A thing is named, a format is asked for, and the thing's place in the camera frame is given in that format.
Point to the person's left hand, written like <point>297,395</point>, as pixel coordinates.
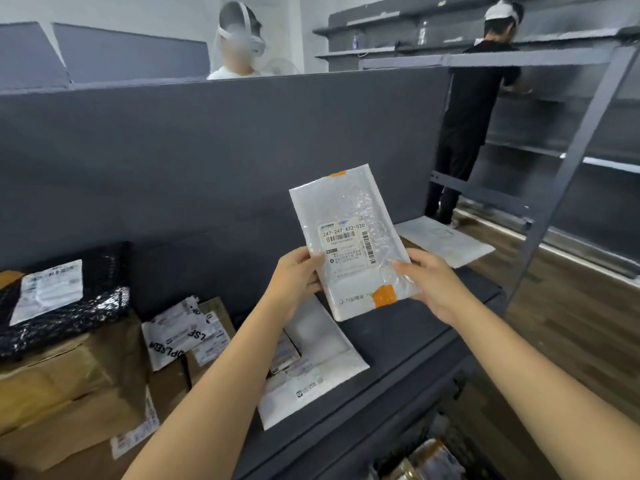
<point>290,284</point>

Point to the person's right hand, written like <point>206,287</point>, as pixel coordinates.
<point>437,287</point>

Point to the person's right thumb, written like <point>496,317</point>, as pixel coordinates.
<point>406,270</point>

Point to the person's left thumb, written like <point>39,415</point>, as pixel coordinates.
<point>310,260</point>

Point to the white bubble mailer orange tape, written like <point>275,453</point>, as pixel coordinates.
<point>350,229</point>

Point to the person's left forearm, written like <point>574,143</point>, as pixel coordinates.
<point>210,394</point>

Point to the person's right forearm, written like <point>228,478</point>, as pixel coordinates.
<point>540,389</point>

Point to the flat white paper mailer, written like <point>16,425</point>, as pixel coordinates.
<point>445,239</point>

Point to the small brown labelled box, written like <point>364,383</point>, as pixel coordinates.
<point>285,352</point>

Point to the large white bubble mailer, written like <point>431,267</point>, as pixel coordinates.
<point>320,364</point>

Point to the brown cardboard box white label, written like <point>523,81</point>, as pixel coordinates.
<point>212,334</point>

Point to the grey partition panel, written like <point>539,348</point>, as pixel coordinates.
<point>200,144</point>

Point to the white poly bag black letters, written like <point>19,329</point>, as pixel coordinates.
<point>167,334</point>

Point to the orange wrapped parcel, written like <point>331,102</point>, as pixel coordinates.
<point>425,462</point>

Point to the low brown cardboard box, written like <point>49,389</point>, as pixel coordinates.
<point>165,389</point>

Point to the black bubble mailer white label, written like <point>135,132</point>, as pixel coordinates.
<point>95,289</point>

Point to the grey metal shelving rack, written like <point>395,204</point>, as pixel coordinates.
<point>597,109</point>

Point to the large brown cardboard box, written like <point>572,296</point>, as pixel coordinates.
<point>70,379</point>

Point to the grey board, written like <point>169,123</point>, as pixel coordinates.
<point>130,54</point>
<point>25,54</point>

